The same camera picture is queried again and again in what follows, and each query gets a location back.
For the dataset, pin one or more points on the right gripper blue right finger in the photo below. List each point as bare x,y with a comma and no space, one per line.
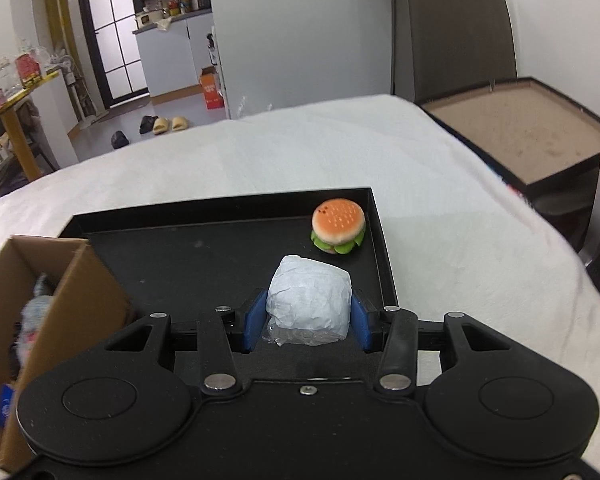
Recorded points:
392,333

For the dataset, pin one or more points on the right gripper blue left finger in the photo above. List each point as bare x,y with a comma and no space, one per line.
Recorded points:
224,332

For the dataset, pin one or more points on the white tissue pack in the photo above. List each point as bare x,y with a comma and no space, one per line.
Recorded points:
308,302

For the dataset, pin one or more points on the plush hamburger toy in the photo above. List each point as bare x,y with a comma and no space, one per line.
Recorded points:
338,226

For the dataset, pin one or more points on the brown cardboard box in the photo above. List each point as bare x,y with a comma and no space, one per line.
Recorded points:
88,306

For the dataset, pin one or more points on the blue pink tissue packet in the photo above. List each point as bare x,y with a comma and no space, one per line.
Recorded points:
7,393

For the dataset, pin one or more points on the grey fluffy plush toy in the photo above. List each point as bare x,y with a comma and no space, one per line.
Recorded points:
26,329

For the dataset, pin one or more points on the black rectangular tray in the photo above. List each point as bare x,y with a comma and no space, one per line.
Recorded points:
184,258

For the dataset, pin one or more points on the orange cardboard box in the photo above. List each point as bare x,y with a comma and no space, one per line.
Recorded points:
211,89

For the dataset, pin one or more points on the white kitchen cabinet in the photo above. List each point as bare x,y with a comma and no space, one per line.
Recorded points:
174,58

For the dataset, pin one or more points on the grey upholstered headboard panel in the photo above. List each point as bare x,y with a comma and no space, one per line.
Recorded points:
444,46

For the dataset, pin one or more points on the yellow round side table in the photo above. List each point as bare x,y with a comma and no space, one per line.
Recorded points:
14,130

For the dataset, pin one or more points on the black framed glass door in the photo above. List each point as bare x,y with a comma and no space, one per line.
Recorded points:
109,28

